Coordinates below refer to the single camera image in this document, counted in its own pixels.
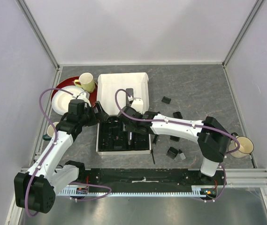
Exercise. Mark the black comb attachment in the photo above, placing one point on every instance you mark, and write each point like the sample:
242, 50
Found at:
174, 138
177, 115
166, 100
172, 153

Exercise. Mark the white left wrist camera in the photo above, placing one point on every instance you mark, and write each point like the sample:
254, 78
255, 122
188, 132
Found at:
83, 96

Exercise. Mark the white cardboard box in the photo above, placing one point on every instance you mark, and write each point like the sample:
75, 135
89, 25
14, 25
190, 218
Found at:
122, 95

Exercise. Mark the black plastic tray insert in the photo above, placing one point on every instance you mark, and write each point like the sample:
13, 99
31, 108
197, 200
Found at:
112, 137

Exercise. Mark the white round plate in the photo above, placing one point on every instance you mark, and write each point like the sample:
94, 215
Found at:
61, 99

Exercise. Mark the small clear oil bottle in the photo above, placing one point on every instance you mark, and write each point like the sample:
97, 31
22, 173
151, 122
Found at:
182, 155

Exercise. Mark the yellow mug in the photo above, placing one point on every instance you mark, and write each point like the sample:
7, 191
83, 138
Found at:
86, 82

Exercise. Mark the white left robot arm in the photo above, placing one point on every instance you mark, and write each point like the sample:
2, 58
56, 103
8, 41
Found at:
36, 189

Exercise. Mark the cream enamel mug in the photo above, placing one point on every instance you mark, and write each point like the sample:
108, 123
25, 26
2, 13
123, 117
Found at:
246, 146

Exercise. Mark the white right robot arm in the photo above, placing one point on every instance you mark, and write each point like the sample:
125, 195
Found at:
209, 134

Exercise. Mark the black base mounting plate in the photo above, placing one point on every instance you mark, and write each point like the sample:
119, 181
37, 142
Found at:
105, 177

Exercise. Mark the black cleaning brush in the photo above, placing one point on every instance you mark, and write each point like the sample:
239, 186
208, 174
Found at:
153, 157

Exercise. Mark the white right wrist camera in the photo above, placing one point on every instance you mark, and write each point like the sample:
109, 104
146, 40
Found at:
136, 103

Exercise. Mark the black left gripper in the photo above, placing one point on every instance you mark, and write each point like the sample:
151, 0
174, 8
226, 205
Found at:
100, 117

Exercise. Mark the light blue cable duct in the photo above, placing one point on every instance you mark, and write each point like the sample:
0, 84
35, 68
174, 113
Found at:
138, 189

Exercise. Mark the white cup green handle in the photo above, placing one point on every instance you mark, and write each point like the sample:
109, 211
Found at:
49, 133

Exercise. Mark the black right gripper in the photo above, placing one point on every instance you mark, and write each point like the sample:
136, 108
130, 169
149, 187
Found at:
128, 127

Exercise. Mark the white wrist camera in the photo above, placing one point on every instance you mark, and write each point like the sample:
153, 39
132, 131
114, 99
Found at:
83, 96
136, 103

